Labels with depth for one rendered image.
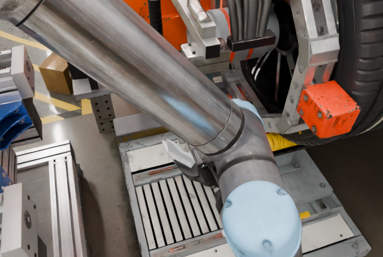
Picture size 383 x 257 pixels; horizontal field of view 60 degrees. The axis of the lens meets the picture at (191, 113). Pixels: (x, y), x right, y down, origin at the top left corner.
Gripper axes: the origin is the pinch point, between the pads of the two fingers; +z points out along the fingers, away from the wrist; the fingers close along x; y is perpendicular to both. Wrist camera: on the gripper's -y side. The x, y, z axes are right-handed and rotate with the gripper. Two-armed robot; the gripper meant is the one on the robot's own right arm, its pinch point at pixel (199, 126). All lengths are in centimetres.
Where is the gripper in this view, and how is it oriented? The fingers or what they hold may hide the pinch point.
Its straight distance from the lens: 65.7
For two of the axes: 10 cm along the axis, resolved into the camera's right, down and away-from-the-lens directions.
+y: -2.7, -6.6, -7.0
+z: -3.2, -6.3, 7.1
